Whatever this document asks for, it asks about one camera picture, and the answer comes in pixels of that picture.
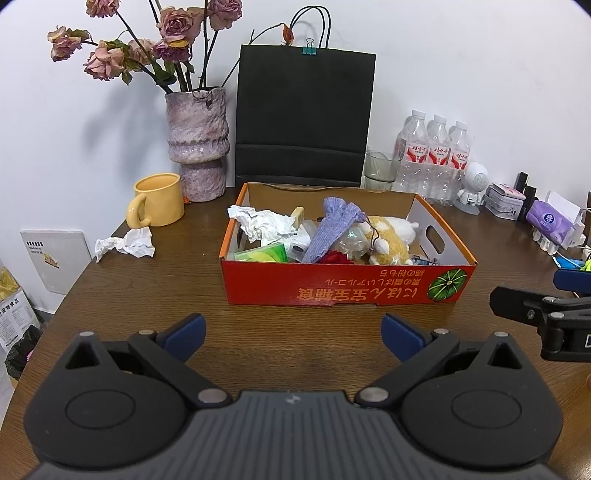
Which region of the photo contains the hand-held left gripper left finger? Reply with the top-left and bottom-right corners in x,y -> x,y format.
65,313 -> 230,409

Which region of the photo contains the white plastic jar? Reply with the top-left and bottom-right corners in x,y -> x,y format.
277,220 -> 319,264

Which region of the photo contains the purple fabric pouch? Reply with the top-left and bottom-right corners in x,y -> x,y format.
302,197 -> 363,265

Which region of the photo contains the red cardboard box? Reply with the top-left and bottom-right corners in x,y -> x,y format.
219,182 -> 478,306

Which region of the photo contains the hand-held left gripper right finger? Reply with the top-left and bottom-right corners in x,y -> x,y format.
355,313 -> 523,409

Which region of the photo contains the red artificial rose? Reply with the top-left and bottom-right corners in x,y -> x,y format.
318,250 -> 354,266

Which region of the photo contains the white robot figurine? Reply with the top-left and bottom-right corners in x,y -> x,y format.
455,161 -> 490,215

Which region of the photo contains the white orange plush cat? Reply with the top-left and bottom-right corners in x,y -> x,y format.
360,215 -> 420,267

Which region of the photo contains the clear glass cup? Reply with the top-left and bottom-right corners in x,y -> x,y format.
364,148 -> 402,191

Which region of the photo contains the black trash bag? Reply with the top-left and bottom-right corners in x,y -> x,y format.
4,325 -> 44,381

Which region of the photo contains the yellow mug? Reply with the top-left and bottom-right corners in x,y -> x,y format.
127,173 -> 185,229

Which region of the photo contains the purple tissue pack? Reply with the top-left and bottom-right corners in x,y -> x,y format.
526,190 -> 583,245

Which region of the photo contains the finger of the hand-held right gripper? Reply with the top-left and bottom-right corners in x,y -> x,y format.
554,268 -> 591,296
489,286 -> 561,334

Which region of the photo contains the white tissue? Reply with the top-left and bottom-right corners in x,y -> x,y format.
228,205 -> 298,247
95,226 -> 156,263

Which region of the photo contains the grey tin box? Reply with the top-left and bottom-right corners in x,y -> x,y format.
485,183 -> 527,221

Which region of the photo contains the dried pink rose bouquet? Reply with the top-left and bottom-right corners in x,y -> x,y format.
47,0 -> 295,95

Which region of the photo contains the yellow printed bag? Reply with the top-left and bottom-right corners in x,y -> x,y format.
0,267 -> 42,354

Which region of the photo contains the green packet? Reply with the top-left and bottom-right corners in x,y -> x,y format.
233,242 -> 289,264

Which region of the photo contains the white flat box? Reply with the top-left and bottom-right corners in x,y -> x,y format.
20,229 -> 93,295

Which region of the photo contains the clear plastic bag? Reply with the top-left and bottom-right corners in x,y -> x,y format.
335,226 -> 370,259

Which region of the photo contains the clear water bottle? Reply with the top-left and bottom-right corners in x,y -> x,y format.
447,121 -> 472,204
393,110 -> 428,192
426,114 -> 451,199

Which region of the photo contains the black paper bag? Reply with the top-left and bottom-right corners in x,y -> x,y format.
235,6 -> 376,189

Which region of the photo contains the purple ceramic vase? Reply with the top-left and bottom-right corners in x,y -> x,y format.
165,87 -> 230,203

